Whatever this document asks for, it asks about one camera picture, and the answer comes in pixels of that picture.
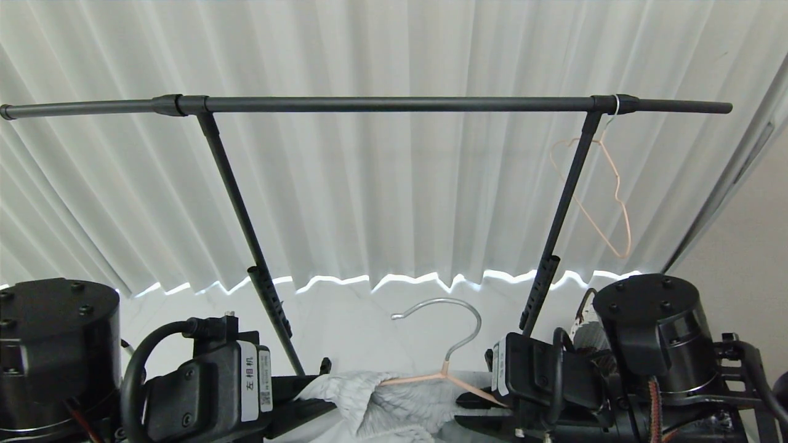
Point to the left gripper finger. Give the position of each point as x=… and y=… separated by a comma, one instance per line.
x=295, y=418
x=295, y=386

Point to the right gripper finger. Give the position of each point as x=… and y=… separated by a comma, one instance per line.
x=483, y=403
x=492, y=427

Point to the pink clothes hanger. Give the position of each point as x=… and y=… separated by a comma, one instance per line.
x=444, y=371
x=628, y=224

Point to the pale grey shorts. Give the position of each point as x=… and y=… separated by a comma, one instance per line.
x=400, y=406

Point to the white laundry basket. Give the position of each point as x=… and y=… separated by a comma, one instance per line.
x=588, y=335

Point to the black clothes rack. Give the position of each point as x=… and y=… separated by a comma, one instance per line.
x=400, y=104

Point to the white curtain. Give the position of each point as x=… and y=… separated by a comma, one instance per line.
x=400, y=49

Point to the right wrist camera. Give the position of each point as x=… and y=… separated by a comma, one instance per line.
x=535, y=369

